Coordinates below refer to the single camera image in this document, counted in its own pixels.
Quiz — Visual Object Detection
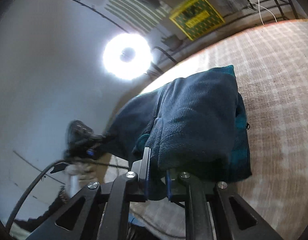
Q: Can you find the left forearm black sleeve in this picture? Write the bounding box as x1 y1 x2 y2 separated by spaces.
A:
57 185 70 204

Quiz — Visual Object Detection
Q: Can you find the green yellow patterned bag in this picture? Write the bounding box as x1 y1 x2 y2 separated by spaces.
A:
169 0 225 41

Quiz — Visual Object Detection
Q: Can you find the striped window blind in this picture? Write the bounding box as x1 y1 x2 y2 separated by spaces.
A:
104 0 171 35

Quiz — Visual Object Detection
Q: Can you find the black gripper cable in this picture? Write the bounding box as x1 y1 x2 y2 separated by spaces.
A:
5 160 69 233

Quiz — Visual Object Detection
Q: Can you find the blue plaid fleece garment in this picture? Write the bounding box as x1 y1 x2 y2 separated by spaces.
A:
103 65 252 200

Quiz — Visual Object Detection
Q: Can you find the left hand white glove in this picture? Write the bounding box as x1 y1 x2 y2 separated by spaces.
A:
64 162 98 198

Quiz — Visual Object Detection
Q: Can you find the beige checked bed cover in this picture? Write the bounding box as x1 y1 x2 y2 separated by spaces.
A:
103 21 308 240

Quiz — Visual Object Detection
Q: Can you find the bright ring lamp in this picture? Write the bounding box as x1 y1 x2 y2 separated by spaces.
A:
102 33 153 80

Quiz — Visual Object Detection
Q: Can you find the white lamp cable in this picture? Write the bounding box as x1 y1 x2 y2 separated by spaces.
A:
251 0 280 26

